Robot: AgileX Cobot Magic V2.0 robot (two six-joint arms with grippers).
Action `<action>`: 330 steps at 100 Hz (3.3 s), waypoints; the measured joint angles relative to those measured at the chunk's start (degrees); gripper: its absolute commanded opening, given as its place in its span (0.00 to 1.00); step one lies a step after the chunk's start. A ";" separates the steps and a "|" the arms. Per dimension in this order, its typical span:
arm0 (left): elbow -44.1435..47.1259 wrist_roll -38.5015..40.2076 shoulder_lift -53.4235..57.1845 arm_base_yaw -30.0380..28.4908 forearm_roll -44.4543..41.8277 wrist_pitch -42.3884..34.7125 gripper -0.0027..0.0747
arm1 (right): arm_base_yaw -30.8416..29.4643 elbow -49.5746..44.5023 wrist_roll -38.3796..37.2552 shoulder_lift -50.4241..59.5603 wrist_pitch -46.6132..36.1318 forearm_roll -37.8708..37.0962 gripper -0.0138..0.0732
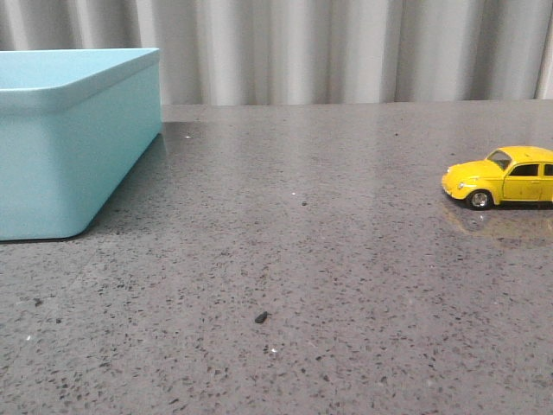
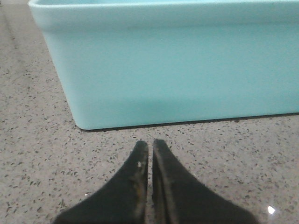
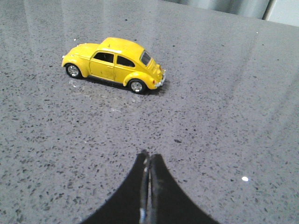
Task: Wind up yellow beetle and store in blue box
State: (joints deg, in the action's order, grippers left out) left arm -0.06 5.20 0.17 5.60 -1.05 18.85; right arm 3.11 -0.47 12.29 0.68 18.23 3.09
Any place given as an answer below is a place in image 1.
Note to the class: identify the yellow toy beetle car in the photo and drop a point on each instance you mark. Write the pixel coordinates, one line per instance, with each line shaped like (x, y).
(507, 174)

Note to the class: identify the light blue storage box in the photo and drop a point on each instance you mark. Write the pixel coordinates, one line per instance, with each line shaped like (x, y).
(73, 124)

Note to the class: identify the small black debris piece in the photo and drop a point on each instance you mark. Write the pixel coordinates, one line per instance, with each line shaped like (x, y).
(261, 317)

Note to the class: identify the grey pleated curtain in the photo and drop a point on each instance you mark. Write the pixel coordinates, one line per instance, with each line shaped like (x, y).
(310, 52)

